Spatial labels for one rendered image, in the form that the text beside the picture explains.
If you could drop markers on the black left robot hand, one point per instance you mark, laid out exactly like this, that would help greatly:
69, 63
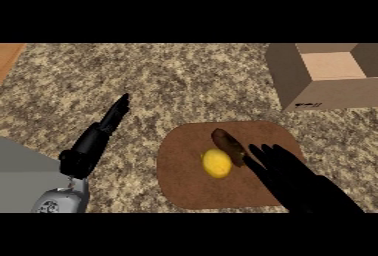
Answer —
90, 141

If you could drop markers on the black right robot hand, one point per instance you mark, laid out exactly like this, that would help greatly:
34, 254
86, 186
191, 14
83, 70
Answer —
300, 185

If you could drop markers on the brown sweet potato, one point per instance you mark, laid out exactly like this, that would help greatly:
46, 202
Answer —
229, 145

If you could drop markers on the open cardboard box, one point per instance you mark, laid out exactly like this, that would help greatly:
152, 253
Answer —
325, 80

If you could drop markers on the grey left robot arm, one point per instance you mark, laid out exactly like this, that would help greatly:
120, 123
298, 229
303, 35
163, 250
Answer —
61, 199

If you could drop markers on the yellow lemon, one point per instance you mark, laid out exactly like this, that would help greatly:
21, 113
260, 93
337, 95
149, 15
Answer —
217, 163

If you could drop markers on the brown wooden cutting board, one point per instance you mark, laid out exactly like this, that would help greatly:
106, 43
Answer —
196, 180

